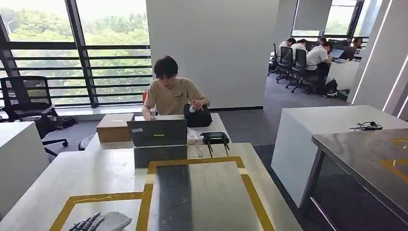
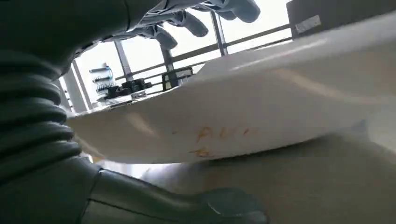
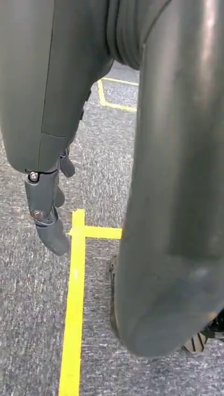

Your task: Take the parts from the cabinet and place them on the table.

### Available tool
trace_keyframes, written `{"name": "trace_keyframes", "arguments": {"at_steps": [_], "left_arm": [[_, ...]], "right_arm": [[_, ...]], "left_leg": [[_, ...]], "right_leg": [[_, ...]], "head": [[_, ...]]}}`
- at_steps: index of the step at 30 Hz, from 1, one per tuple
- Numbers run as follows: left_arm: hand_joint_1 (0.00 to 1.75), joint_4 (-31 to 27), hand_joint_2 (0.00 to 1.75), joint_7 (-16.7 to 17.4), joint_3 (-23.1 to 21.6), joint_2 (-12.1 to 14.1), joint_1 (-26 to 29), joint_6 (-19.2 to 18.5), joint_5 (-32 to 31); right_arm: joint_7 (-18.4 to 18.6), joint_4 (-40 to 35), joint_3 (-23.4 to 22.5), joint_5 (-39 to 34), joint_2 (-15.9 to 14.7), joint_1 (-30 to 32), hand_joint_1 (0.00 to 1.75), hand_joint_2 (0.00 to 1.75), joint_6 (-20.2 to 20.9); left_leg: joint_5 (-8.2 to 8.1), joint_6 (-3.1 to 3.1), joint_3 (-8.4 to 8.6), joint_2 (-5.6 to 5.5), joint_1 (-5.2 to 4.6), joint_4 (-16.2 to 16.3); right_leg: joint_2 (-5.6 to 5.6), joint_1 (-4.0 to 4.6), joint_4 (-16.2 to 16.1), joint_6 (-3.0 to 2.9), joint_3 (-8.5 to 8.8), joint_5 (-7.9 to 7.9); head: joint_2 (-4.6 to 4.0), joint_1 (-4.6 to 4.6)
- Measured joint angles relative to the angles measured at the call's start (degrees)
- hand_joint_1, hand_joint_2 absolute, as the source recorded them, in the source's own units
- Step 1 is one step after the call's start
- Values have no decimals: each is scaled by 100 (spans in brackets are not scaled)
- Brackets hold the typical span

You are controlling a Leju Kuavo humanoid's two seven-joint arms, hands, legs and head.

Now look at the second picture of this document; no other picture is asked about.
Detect cardboard box with white label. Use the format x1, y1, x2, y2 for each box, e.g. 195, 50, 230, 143
286, 0, 396, 40

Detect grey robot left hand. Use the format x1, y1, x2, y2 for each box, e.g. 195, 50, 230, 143
0, 0, 269, 224

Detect black rectangular frame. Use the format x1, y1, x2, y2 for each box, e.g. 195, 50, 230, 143
161, 66, 195, 91

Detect robot left arm ribbed sleeve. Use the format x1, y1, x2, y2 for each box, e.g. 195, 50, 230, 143
0, 52, 82, 187

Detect pile of black parts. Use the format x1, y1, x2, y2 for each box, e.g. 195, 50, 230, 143
104, 77, 153, 99

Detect grey metal railing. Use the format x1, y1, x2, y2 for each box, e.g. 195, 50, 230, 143
113, 12, 293, 91

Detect blue and white rack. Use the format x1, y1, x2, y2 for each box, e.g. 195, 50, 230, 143
89, 63, 116, 102

